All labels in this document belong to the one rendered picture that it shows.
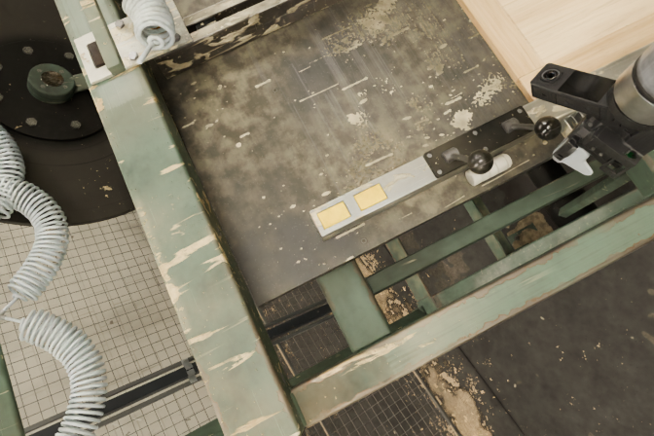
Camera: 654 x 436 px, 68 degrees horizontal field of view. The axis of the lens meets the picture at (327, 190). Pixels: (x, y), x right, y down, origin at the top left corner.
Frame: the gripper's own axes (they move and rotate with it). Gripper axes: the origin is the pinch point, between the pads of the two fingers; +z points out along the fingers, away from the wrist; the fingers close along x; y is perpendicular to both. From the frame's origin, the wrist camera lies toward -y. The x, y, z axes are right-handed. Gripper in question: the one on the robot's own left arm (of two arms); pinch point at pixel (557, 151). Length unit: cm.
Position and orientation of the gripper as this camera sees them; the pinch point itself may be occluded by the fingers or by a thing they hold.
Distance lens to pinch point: 83.3
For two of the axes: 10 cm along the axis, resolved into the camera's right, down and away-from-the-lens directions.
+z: 0.4, 3.0, 9.5
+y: 7.3, 6.5, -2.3
